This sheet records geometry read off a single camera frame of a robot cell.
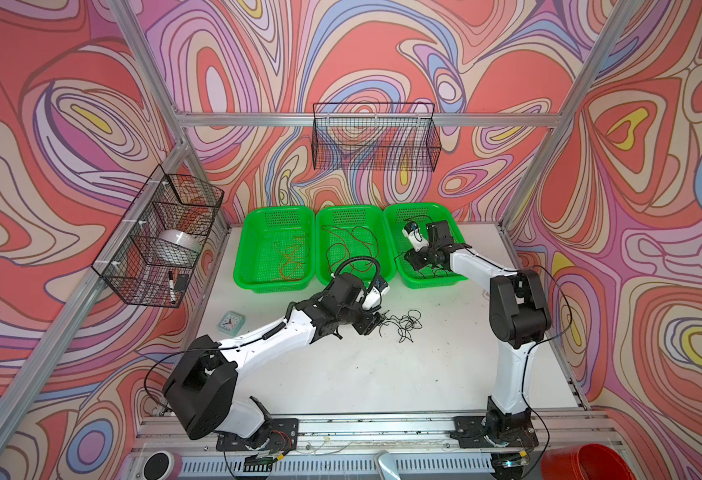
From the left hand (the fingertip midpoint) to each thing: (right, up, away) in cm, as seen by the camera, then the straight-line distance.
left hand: (381, 309), depth 81 cm
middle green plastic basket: (-7, +21, +34) cm, 40 cm away
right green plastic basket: (+10, +30, +34) cm, 46 cm away
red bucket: (+48, -35, -11) cm, 60 cm away
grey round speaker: (-51, -31, -17) cm, 62 cm away
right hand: (+13, +14, +21) cm, 28 cm away
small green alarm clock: (-45, -6, +9) cm, 47 cm away
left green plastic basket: (-43, +12, +27) cm, 53 cm away
